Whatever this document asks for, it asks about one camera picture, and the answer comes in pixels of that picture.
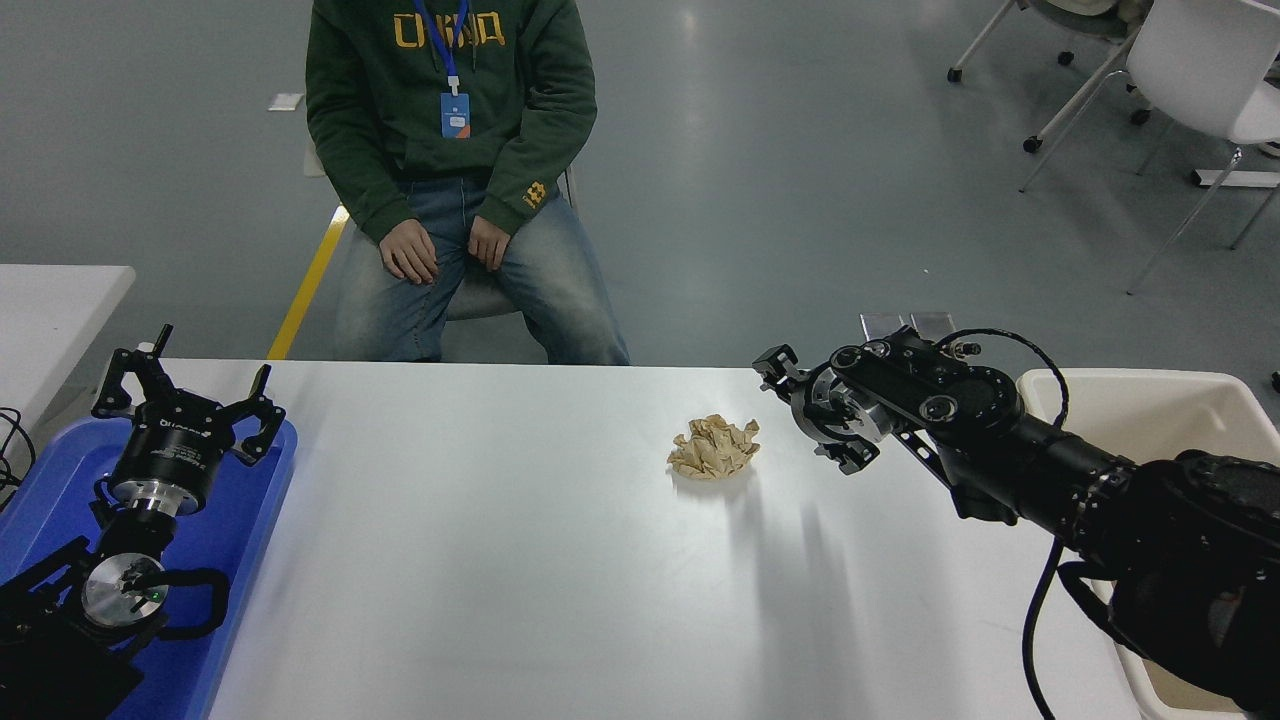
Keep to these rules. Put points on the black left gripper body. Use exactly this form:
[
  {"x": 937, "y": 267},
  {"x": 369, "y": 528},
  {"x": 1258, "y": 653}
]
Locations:
[{"x": 175, "y": 450}]

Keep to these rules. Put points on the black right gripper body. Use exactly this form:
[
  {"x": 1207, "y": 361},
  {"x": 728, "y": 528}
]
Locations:
[{"x": 803, "y": 405}]

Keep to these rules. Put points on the tan paper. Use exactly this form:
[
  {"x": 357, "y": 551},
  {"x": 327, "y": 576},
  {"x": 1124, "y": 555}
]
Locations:
[{"x": 713, "y": 448}]

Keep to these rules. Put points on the person's right hand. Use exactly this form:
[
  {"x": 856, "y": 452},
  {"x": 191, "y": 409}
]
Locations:
[{"x": 410, "y": 255}]

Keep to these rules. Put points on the person's left hand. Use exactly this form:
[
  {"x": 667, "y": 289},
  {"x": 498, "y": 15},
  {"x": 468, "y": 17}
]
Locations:
[{"x": 490, "y": 243}]

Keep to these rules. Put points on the blue plastic tray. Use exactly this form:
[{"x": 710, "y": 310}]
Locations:
[{"x": 240, "y": 520}]

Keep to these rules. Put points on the clear floor plate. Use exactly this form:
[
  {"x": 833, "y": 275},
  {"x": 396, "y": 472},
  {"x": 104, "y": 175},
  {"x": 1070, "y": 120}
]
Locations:
[
  {"x": 882, "y": 324},
  {"x": 935, "y": 321}
]

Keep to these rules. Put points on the white side table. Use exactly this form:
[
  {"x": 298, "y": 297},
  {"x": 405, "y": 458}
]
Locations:
[{"x": 50, "y": 320}]

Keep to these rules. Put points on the yellow floor tape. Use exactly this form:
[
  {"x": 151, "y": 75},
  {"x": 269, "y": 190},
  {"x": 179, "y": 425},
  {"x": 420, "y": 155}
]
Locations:
[{"x": 310, "y": 285}]

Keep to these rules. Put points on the large pale plastic bin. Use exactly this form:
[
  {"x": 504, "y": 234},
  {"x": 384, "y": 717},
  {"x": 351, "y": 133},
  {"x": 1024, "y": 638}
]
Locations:
[{"x": 1140, "y": 410}]

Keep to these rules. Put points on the person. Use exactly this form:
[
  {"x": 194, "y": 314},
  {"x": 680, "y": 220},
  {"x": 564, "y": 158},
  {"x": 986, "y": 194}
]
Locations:
[{"x": 530, "y": 100}]

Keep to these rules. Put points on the rolling office chair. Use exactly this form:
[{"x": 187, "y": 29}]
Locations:
[{"x": 1090, "y": 22}]

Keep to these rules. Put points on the white shell chair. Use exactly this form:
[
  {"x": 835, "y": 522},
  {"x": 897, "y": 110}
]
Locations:
[{"x": 1200, "y": 60}]

